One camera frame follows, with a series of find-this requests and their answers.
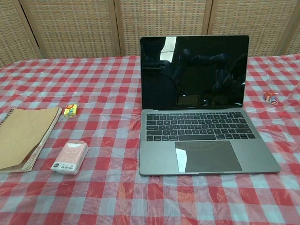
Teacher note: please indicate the red colourful wrapped candy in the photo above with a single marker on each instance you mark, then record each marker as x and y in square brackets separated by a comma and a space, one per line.
[270, 97]

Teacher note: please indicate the pink tissue pack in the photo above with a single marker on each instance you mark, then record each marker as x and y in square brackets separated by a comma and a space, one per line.
[70, 157]

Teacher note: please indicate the brown spiral notebook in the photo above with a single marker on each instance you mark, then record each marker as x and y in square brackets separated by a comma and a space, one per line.
[22, 136]

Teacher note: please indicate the yellow wrapped candy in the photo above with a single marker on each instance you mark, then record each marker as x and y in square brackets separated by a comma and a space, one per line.
[70, 110]

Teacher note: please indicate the silver laptop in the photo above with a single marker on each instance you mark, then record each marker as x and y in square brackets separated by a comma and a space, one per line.
[206, 150]

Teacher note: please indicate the red white checkered tablecloth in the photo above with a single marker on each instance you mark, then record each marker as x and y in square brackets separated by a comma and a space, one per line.
[105, 93]

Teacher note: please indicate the woven wooden folding screen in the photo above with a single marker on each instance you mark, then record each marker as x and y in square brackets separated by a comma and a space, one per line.
[75, 28]

